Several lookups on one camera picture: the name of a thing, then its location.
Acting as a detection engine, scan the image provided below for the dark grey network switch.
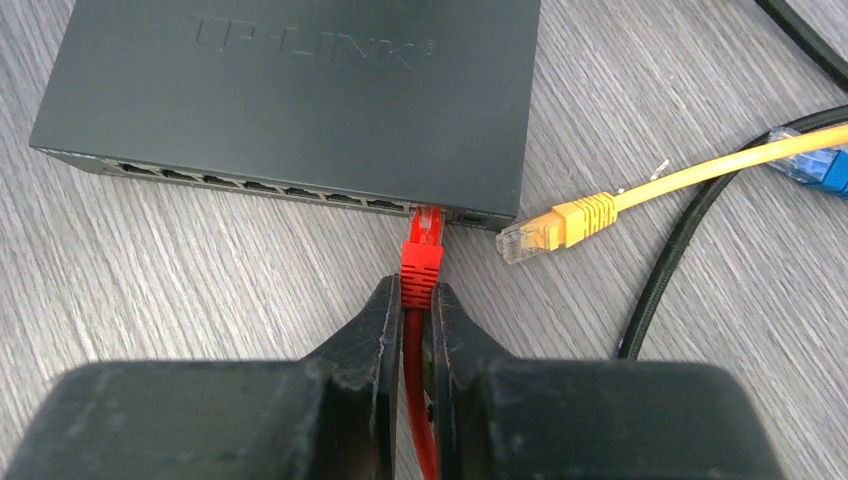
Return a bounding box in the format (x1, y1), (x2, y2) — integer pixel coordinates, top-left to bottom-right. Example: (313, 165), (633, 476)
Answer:
(29, 1), (540, 231)

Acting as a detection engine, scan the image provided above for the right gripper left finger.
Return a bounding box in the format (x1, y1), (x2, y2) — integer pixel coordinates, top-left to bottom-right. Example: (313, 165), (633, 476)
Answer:
(7, 275), (402, 479)

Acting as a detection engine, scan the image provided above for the yellow ethernet cable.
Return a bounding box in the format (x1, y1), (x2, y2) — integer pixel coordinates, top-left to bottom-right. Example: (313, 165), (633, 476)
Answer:
(495, 123), (848, 266)

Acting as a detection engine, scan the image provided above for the long black cable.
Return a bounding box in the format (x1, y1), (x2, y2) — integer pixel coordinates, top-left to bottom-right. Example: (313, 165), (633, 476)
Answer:
(616, 0), (848, 361)

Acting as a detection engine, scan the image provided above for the blue ethernet cable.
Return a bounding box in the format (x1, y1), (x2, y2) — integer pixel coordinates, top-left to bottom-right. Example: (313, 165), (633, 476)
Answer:
(767, 125), (848, 200)

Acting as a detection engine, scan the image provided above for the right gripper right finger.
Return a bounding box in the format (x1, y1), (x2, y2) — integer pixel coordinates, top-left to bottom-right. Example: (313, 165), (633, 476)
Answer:
(431, 283), (783, 479)

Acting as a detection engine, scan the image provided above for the red ethernet cable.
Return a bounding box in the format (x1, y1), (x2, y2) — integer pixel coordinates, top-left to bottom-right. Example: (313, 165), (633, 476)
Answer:
(400, 205), (445, 480)

